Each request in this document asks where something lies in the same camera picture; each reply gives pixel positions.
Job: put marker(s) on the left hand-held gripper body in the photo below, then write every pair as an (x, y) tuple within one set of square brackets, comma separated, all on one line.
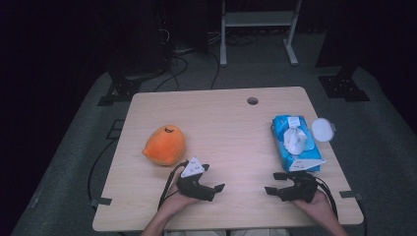
[(193, 191)]

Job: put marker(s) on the white metal stand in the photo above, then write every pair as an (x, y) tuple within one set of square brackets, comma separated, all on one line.
[(259, 18)]

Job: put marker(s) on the person's left hand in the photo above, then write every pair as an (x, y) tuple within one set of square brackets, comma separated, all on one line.
[(177, 201)]

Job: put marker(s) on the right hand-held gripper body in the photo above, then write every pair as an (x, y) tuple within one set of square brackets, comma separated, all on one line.
[(301, 191)]

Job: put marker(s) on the blue wet wipes pack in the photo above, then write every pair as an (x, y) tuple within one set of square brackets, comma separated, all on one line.
[(282, 131)]

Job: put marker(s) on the black stand base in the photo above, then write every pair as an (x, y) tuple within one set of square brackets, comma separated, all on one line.
[(123, 88), (342, 87)]

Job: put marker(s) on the grey tape piece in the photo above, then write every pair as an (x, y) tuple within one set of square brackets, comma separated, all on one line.
[(350, 194), (101, 201)]

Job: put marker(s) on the white wet wipe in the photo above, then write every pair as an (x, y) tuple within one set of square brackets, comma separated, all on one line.
[(294, 141)]

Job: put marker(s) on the person's right hand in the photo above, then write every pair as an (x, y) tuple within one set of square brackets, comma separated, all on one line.
[(319, 208)]

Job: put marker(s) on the orange plush toy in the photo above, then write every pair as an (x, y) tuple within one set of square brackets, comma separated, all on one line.
[(165, 146)]

